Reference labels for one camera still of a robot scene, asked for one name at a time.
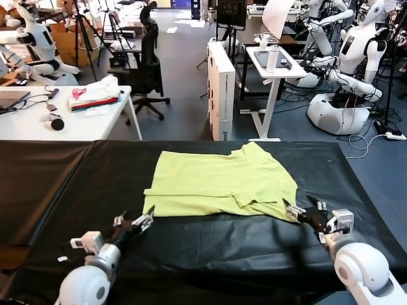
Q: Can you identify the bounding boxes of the white standing desk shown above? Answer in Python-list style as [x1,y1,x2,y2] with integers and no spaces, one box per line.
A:
[240,46,308,143]

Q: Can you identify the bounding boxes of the white curved sheet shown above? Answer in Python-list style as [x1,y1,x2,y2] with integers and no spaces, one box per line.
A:
[263,0,295,41]

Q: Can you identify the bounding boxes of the white water bottle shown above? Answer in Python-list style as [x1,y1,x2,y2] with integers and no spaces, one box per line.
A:
[266,44,280,73]

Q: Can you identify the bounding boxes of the black office chair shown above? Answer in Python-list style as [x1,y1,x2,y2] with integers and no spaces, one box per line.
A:
[107,1,171,126]

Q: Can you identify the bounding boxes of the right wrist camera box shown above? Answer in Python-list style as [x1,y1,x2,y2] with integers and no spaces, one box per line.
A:
[326,208,355,235]

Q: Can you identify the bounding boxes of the black light stand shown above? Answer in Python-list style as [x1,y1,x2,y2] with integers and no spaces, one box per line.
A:
[375,0,406,134]

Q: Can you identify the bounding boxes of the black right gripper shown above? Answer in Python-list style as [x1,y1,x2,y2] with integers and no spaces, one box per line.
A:
[281,194,331,233]

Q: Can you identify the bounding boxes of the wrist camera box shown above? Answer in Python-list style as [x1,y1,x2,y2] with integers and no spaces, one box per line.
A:
[69,231,104,255]
[326,208,355,235]

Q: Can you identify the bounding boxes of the grey laptop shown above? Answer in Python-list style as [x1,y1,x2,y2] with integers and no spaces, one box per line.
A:
[0,90,31,115]

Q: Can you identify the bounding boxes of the tall black camera tripod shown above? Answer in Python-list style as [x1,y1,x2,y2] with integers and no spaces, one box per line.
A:
[65,0,114,83]

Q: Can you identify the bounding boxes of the black power strip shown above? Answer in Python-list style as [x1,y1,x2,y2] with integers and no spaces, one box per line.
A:
[373,119,391,134]

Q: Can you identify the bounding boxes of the white humanoid robot grey arms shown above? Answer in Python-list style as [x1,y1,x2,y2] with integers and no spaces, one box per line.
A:
[0,3,80,86]

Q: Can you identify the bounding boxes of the stack of folded clothes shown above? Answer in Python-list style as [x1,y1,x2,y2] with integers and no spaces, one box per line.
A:
[67,74,123,112]

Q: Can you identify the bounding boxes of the brown cardboard box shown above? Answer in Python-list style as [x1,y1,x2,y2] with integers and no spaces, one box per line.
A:
[49,24,98,67]

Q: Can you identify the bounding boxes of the white humanoid robot with base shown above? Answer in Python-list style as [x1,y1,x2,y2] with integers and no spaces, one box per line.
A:
[307,0,389,136]

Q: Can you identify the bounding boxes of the short black camera tripod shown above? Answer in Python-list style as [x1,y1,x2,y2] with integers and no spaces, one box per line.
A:
[97,9,134,69]

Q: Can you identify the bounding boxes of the white work table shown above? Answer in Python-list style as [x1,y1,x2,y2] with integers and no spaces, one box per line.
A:
[0,85,143,142]

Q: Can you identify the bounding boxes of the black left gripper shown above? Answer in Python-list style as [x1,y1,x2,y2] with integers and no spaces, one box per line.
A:
[107,205,156,252]

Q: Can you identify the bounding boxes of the tall white cardboard box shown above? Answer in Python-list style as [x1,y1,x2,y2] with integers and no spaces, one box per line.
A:
[206,40,237,142]

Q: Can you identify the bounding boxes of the black monitor on tripod stand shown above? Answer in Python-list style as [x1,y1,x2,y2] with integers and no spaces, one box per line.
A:
[196,0,251,99]

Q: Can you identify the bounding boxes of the white floor cable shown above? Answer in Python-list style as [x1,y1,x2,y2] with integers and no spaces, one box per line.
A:
[345,133,387,159]

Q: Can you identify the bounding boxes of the dark tablet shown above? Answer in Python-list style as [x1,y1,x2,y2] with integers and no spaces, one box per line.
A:
[258,50,289,69]

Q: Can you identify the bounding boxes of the yellow-green t-shirt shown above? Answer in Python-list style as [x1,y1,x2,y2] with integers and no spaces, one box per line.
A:
[142,142,300,223]

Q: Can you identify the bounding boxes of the small black tablecloth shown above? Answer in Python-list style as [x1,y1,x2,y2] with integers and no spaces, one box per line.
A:
[0,140,95,247]

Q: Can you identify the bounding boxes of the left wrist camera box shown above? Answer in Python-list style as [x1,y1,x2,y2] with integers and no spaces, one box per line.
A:
[69,231,104,255]

